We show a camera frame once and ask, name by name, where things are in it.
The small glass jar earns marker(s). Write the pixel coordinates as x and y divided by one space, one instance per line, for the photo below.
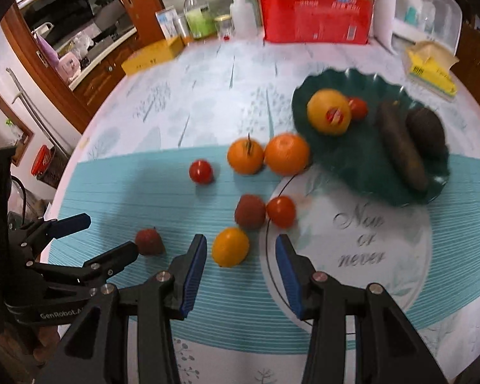
224 26

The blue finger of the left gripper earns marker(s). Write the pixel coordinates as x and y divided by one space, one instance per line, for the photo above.
94 271
39 233

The patterned tablecloth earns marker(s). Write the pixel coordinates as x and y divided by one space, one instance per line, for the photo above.
130 171

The yellow tissue pack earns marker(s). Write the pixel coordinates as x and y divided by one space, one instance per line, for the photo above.
429 63

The clear bottle green label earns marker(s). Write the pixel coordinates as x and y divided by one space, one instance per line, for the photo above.
199 19

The round mandarin orange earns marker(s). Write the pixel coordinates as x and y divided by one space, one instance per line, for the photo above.
287 154

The white squeeze wash bottle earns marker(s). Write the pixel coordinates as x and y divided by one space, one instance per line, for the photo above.
244 19

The white blue carton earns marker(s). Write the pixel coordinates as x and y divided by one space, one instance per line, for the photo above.
165 19

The small yellow orange kumquat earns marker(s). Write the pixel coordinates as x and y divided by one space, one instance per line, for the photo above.
230 247

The cherry tomato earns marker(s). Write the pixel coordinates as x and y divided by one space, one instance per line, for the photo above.
358 109
281 211
201 172

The yellow flat box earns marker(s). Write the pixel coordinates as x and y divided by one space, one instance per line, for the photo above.
152 55

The red bucket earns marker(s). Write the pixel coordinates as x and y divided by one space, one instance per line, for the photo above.
42 160

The red lychee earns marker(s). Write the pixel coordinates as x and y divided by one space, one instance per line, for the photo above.
149 242
250 212

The mandarin orange with stem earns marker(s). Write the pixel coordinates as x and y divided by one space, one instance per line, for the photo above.
245 156

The large yellow orange with sticker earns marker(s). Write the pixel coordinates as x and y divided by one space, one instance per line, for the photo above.
328 112

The red paper cup package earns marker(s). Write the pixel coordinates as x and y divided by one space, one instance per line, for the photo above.
317 21

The overripe dark banana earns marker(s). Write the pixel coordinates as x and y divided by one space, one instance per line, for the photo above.
399 146

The dark green scalloped plate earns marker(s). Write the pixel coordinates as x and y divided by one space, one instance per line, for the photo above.
358 157

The white cosmetics storage box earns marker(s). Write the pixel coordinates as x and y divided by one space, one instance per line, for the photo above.
416 21

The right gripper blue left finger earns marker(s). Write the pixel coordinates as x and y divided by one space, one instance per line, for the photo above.
168 295

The dark avocado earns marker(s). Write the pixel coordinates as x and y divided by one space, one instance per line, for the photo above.
427 132

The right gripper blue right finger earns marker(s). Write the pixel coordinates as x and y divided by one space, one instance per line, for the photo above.
316 296

